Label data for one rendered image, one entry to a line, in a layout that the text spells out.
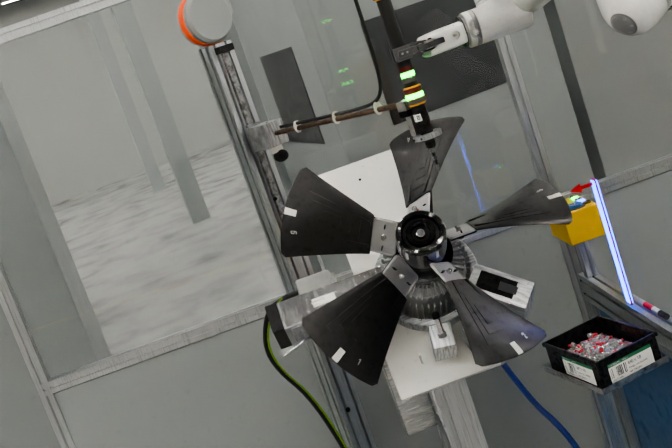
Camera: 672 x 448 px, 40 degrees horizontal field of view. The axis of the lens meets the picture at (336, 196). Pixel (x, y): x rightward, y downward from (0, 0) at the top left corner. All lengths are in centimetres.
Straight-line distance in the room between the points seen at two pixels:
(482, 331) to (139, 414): 135
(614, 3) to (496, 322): 75
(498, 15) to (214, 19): 90
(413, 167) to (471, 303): 41
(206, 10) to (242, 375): 114
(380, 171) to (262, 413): 93
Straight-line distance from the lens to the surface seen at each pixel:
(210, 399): 306
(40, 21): 294
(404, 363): 236
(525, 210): 225
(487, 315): 215
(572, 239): 258
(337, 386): 291
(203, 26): 271
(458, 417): 248
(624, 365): 216
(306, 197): 230
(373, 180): 260
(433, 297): 229
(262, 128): 263
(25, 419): 399
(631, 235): 318
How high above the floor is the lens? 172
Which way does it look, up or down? 9 degrees down
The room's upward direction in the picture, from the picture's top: 19 degrees counter-clockwise
